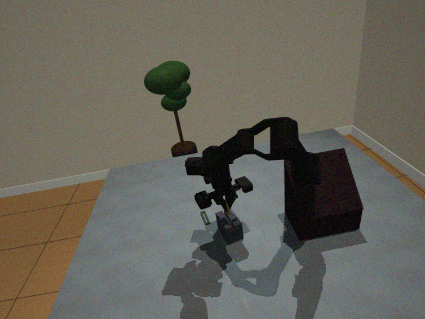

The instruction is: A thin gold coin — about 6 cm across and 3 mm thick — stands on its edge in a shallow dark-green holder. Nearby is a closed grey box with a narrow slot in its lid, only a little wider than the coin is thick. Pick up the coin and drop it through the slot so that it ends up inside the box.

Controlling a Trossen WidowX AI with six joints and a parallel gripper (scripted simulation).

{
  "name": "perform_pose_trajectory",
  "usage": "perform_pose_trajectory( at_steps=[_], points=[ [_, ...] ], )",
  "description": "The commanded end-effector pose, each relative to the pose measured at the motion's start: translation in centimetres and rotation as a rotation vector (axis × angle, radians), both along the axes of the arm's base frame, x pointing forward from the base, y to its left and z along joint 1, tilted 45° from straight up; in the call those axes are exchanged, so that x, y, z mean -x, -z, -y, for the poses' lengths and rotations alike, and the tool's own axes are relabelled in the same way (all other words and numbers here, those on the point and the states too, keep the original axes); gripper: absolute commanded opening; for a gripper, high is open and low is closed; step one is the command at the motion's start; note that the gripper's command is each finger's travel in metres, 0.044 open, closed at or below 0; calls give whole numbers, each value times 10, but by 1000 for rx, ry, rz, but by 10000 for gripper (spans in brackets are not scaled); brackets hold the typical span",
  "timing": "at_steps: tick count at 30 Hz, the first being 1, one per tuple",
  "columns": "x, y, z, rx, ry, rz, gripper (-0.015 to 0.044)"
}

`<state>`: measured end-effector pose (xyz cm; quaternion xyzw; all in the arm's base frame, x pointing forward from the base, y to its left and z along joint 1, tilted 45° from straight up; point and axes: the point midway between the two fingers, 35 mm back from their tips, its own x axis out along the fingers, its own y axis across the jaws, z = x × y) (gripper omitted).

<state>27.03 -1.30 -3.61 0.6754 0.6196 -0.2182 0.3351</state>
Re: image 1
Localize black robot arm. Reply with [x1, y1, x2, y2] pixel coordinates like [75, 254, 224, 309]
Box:
[185, 117, 321, 189]

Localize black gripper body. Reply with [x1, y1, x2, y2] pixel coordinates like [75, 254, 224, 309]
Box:
[194, 174, 253, 210]

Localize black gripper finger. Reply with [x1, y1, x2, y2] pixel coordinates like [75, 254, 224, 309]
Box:
[213, 199, 227, 213]
[225, 194, 238, 209]

